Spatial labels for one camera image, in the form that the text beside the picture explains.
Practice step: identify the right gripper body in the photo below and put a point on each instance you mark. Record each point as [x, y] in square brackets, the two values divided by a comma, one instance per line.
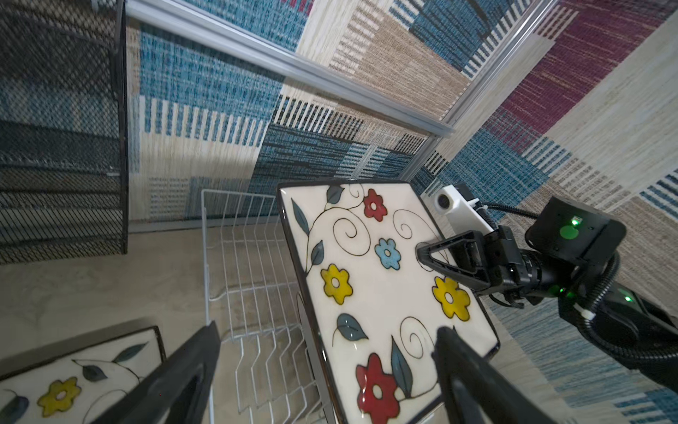
[517, 275]

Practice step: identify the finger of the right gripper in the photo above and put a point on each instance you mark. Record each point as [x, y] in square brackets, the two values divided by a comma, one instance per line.
[461, 258]

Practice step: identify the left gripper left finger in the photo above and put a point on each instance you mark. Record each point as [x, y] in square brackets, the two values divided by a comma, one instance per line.
[176, 391]

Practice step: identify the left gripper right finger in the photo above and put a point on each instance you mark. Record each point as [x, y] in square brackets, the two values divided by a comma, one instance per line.
[472, 391]

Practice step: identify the floral square plate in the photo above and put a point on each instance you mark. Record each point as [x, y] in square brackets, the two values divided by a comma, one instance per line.
[79, 387]

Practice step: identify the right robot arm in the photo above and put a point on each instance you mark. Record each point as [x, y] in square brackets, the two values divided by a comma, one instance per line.
[571, 256]

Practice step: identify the black mesh shelf rack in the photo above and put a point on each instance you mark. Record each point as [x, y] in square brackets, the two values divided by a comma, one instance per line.
[64, 162]

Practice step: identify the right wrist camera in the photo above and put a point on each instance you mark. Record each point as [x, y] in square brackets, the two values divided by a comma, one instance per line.
[463, 210]

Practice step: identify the white wire dish rack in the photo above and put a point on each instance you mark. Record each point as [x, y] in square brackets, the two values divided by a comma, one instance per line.
[265, 372]

